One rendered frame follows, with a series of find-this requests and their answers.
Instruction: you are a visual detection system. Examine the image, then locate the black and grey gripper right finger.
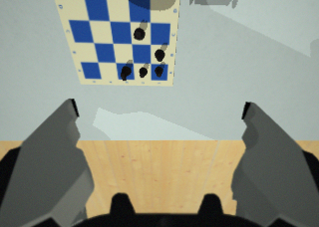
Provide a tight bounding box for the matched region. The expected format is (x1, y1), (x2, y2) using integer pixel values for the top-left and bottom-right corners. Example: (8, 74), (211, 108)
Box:
(231, 102), (319, 227)

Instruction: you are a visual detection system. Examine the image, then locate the blue and cream chessboard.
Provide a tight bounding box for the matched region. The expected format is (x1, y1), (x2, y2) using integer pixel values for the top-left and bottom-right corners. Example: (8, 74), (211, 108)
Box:
(55, 0), (179, 87)

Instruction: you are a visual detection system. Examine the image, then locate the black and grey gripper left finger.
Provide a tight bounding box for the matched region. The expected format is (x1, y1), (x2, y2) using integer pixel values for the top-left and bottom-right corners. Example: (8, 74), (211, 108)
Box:
(0, 99), (95, 227)

